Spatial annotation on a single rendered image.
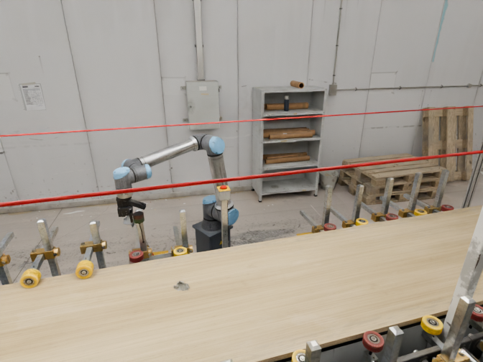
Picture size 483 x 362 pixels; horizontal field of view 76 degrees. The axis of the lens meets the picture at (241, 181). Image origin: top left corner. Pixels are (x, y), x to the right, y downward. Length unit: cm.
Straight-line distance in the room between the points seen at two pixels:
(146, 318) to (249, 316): 45
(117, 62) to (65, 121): 99
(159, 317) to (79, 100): 338
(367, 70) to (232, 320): 431
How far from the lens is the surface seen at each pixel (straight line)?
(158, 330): 150
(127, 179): 188
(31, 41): 454
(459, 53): 614
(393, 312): 167
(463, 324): 151
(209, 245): 266
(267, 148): 468
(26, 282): 194
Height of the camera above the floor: 199
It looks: 23 degrees down
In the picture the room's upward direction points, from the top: straight up
